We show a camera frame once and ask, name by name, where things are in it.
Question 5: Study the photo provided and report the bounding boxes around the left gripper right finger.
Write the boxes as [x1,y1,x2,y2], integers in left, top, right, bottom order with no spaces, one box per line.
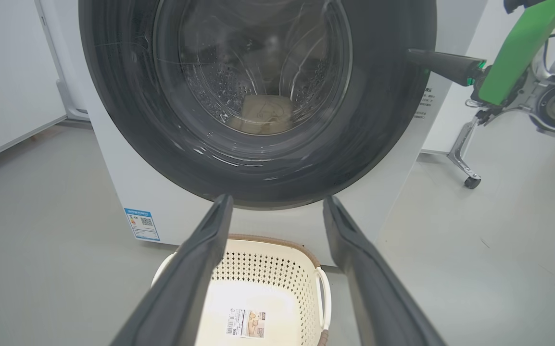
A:
[323,196,446,346]

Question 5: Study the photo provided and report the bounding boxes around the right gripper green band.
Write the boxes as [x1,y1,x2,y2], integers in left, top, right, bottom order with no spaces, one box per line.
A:
[406,0,555,147]

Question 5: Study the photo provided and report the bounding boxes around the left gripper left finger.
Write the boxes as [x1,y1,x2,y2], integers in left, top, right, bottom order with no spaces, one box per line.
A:
[109,194,234,346]

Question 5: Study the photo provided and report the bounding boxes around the dark round washer door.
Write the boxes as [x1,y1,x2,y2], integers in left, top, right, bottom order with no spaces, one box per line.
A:
[78,0,438,210]

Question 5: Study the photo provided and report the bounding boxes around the cream garment with blue print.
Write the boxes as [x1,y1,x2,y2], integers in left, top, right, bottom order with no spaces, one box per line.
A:
[227,94,293,135]

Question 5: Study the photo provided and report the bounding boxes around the white front-load washing machine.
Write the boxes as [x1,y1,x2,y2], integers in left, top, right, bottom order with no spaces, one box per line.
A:
[78,0,456,267]

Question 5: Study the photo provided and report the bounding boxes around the barcode product label sticker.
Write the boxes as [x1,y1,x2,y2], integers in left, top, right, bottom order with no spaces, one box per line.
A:
[225,308,266,338]

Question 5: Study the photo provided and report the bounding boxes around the blue energy label sticker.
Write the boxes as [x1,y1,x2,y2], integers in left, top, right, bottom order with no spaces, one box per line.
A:
[124,208,161,242]

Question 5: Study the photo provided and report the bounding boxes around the cream perforated laundry basket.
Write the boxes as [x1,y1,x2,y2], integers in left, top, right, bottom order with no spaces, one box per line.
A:
[151,234,332,346]

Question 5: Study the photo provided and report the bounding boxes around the metal stand leg with caster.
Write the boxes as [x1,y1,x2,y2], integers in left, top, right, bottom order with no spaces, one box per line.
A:
[447,115,482,189]

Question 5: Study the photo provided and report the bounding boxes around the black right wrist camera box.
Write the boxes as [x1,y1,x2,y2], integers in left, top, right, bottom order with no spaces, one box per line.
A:
[503,0,542,14]

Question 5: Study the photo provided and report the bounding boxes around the white partition frame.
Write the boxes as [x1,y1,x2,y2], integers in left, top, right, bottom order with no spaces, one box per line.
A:
[35,0,90,122]

